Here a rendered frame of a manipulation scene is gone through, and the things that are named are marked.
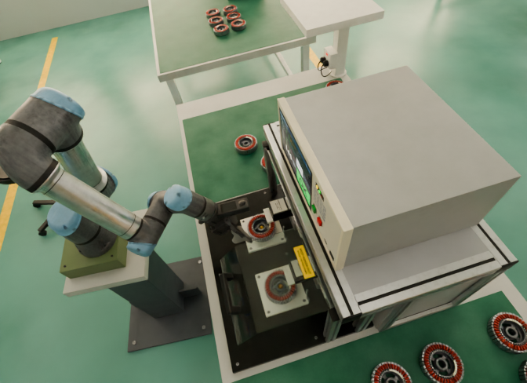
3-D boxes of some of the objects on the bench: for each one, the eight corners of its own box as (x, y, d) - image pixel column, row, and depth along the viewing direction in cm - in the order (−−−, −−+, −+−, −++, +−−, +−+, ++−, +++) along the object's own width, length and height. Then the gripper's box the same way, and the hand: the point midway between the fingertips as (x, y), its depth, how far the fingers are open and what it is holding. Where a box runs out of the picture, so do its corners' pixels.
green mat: (198, 207, 137) (198, 207, 136) (182, 120, 173) (182, 119, 173) (394, 150, 144) (394, 149, 144) (339, 78, 180) (339, 77, 180)
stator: (416, 377, 92) (420, 376, 89) (420, 338, 97) (424, 336, 94) (459, 394, 88) (464, 393, 85) (460, 352, 94) (465, 350, 91)
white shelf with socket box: (306, 115, 164) (306, 30, 128) (284, 77, 186) (279, -6, 150) (367, 98, 167) (385, 10, 130) (339, 63, 189) (347, -22, 153)
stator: (252, 246, 119) (250, 242, 116) (245, 222, 125) (244, 217, 123) (280, 238, 120) (279, 233, 117) (271, 214, 126) (270, 209, 123)
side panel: (379, 332, 100) (405, 303, 74) (374, 322, 102) (397, 291, 76) (457, 305, 102) (509, 268, 76) (452, 297, 104) (500, 257, 78)
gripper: (193, 195, 110) (229, 213, 125) (201, 244, 98) (240, 257, 113) (210, 183, 107) (245, 202, 122) (221, 231, 95) (258, 246, 110)
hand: (248, 224), depth 116 cm, fingers open, 14 cm apart
